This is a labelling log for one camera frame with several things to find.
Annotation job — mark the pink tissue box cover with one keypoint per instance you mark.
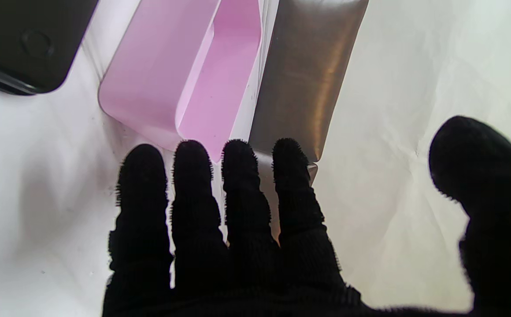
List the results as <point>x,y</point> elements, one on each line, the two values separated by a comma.
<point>158,75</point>

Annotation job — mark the brown leather sofa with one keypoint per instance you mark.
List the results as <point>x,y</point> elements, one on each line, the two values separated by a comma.
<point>308,75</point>

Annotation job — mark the black tissue box base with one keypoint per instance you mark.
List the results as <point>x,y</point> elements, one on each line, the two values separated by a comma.
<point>22,39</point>

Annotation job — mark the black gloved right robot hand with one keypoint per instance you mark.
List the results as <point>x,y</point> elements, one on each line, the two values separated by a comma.
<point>238,264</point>

